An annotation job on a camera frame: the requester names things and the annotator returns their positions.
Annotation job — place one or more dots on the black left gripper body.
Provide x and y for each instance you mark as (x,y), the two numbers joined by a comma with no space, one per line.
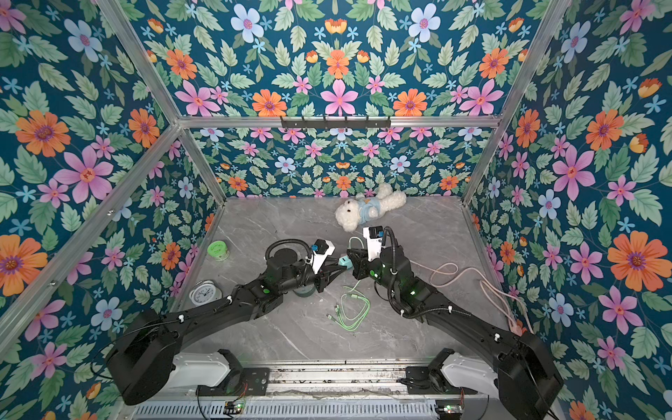
(300,277)

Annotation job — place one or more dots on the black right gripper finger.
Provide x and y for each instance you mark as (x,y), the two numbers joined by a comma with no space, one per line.
(355,254)
(356,271)

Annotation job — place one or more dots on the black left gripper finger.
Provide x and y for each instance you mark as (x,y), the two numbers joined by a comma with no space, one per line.
(335,263)
(329,273)

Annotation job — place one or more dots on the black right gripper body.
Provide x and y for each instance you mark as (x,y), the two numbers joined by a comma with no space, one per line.
(360,262)

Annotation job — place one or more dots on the teal charger adapter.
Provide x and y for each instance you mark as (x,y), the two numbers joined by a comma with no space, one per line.
(345,262)

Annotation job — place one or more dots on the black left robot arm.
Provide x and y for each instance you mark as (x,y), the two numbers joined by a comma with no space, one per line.
(141,361)

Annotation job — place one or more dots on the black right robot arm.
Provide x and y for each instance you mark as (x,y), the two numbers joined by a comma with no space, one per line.
(520,371)

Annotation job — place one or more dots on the white teddy bear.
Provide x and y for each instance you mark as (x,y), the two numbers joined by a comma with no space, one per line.
(361,210)

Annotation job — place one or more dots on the white alarm clock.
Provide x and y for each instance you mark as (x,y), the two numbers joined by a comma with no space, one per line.
(205,292)

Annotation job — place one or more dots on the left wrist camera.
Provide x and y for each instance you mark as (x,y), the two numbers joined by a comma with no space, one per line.
(322,249)

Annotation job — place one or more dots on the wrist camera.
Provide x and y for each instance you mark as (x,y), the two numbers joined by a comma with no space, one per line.
(374,241)
(322,249)

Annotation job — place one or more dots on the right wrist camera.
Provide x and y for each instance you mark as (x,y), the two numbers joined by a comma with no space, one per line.
(374,241)

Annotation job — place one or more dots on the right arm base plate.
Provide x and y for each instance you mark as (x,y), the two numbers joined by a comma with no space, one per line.
(425,381)

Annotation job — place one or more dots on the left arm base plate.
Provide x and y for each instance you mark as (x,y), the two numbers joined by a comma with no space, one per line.
(248,382)

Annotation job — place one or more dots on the black hook rail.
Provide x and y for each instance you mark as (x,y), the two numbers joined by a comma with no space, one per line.
(328,123)

